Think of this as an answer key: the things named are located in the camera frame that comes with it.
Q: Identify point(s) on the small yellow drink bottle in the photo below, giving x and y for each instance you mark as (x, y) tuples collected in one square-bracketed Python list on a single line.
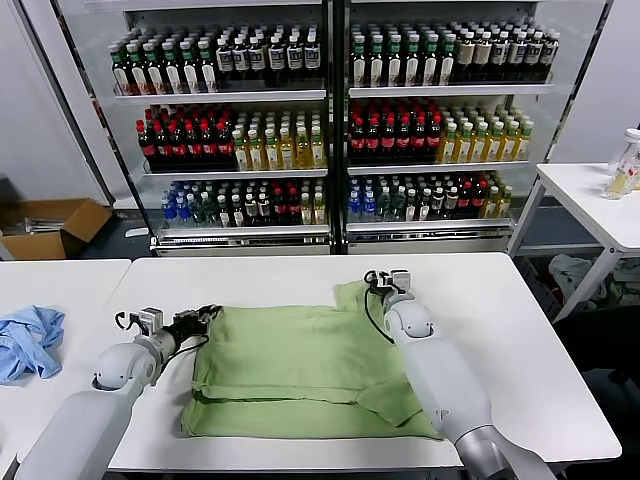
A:
[(506, 202), (319, 209), (306, 210), (493, 203)]

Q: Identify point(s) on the light blue crumpled shirt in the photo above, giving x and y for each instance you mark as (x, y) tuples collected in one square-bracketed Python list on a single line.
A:
[(30, 345)]

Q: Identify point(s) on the small white label dark bottle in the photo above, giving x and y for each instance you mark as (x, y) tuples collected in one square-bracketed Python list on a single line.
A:
[(250, 211), (410, 206), (438, 205), (451, 205), (224, 212), (424, 206), (263, 211), (237, 212)]

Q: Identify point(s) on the drinks display cabinet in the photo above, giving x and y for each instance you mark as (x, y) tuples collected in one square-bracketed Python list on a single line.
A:
[(220, 96), (450, 90)]

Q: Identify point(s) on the grey green cloth heap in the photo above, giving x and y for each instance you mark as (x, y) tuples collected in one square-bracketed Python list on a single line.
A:
[(627, 280)]

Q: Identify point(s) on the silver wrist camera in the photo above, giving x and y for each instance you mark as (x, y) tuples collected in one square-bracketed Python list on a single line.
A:
[(402, 281), (151, 321)]

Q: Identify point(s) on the small blue water bottle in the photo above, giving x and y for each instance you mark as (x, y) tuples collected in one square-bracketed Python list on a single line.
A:
[(183, 210), (168, 211), (354, 207), (369, 207)]

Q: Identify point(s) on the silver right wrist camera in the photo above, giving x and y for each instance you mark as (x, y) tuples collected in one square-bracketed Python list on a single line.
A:
[(402, 281)]

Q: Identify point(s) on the open cardboard box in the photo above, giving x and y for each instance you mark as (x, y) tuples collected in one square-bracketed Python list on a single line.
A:
[(30, 245)]

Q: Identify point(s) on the clear bottle white cap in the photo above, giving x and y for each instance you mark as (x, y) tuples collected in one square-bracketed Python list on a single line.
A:
[(633, 150)]

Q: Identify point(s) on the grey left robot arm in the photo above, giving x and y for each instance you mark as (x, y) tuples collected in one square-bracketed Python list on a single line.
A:
[(90, 420)]

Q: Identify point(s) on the green polo shirt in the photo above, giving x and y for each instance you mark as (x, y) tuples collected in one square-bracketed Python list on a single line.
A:
[(300, 350)]

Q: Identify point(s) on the white side table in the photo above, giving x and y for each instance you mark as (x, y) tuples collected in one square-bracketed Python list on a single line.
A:
[(585, 200)]

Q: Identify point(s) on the blue label dark bottle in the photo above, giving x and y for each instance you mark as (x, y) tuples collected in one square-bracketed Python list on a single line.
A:
[(224, 60), (240, 60), (276, 58), (294, 58), (311, 57), (257, 59)]

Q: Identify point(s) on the small red cap cola bottle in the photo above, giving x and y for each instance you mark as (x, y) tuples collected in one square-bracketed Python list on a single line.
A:
[(293, 210), (278, 210), (465, 204), (479, 203)]

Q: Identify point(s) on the glass jar yellow contents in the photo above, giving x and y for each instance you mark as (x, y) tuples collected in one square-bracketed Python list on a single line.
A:
[(617, 185)]

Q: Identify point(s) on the small green water bottle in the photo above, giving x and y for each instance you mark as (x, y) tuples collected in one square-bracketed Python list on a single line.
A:
[(383, 207), (197, 211), (397, 207)]

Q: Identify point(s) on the white cloth heap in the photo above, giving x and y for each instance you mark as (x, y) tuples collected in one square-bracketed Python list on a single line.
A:
[(567, 270)]

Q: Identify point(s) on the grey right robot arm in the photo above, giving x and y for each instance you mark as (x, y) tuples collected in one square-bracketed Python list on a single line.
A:
[(440, 375)]

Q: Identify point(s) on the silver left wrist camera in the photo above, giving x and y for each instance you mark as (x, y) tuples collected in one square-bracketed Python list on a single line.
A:
[(151, 321)]

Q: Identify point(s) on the grey metal rods bundle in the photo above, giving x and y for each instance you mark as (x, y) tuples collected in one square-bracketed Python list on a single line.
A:
[(35, 225)]

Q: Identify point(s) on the beige label dark bottle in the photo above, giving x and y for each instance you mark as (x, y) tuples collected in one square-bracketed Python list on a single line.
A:
[(499, 54), (516, 54), (549, 52), (465, 55), (533, 53), (482, 55)]

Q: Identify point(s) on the green cap dark bottle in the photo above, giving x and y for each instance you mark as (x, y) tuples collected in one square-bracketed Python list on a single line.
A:
[(120, 72), (376, 62), (394, 62), (430, 62), (447, 61), (358, 62), (189, 69), (136, 71), (153, 71), (207, 68), (171, 70), (412, 62)]

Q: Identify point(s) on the glass cabinet door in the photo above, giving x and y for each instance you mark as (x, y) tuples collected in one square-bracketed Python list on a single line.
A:
[(570, 100), (57, 50)]

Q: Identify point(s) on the small white flat object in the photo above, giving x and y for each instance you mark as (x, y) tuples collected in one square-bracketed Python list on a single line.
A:
[(136, 232)]

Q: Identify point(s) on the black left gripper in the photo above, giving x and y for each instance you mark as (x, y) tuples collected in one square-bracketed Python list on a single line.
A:
[(185, 325)]

